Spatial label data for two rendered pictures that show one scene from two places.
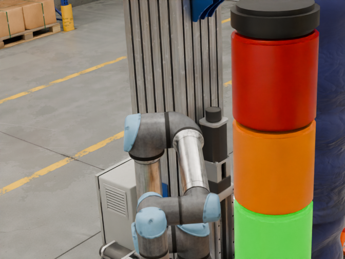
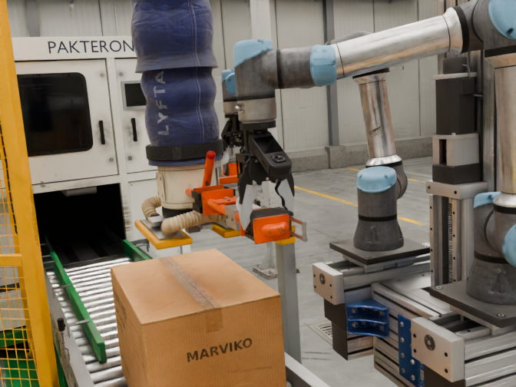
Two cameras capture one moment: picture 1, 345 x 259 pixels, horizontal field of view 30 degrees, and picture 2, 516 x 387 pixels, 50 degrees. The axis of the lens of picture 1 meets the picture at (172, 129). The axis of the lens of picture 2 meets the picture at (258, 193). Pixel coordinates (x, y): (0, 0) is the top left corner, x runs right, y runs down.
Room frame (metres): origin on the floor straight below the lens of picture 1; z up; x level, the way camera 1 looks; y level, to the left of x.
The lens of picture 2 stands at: (2.37, -1.66, 1.50)
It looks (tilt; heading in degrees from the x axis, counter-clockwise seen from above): 10 degrees down; 118
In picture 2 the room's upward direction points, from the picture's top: 4 degrees counter-clockwise
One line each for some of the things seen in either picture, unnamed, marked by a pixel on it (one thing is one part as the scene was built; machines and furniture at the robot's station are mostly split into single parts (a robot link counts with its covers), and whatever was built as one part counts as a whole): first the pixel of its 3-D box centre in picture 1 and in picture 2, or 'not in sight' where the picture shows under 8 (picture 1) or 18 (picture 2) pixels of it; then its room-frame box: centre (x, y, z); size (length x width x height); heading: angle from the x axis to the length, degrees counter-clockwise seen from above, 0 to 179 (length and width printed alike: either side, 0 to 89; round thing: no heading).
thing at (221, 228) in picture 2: not in sight; (221, 216); (1.49, -0.25, 1.15); 0.34 x 0.10 x 0.05; 139
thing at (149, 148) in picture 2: not in sight; (185, 149); (1.43, -0.32, 1.37); 0.23 x 0.23 x 0.04
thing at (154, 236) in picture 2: not in sight; (160, 226); (1.37, -0.39, 1.15); 0.34 x 0.10 x 0.05; 139
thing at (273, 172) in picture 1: (273, 159); not in sight; (0.36, -0.06, 2.24); 0.05 x 0.05 x 0.05
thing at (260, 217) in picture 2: not in sight; (263, 225); (1.88, -0.72, 1.25); 0.08 x 0.07 x 0.05; 139
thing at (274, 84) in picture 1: (274, 74); not in sight; (0.36, -0.06, 2.30); 0.05 x 0.05 x 0.05
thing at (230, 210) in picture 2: not in sight; (243, 216); (1.78, -0.62, 1.25); 0.07 x 0.07 x 0.04; 49
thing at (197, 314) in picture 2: not in sight; (190, 336); (1.35, -0.27, 0.75); 0.60 x 0.40 x 0.40; 140
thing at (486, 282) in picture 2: not in sight; (501, 271); (2.29, -0.38, 1.09); 0.15 x 0.15 x 0.10
